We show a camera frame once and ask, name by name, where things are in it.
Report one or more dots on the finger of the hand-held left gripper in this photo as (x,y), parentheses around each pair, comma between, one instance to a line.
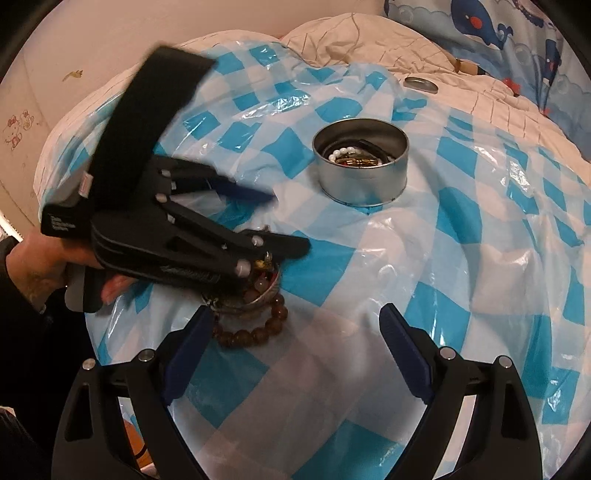
(249,193)
(286,247)

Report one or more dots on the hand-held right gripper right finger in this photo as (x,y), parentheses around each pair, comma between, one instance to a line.
(406,350)

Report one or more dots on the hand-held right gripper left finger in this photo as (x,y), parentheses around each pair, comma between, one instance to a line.
(189,355)

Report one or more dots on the silver metal bangle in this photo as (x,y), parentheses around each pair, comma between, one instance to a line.
(265,302)

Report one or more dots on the round metal tin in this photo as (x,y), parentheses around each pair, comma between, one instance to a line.
(364,189)

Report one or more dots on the person's left forearm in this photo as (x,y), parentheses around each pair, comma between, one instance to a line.
(27,341)

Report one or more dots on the person's left hand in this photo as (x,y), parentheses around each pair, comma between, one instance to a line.
(46,263)

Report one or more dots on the blue checkered plastic sheet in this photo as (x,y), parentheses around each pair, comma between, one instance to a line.
(415,258)

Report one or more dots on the round metal tin lid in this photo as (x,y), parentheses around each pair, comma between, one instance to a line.
(420,85)

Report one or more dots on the small red item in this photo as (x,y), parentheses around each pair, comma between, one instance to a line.
(510,85)

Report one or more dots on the pink wall sticker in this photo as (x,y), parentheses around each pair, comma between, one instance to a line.
(21,129)

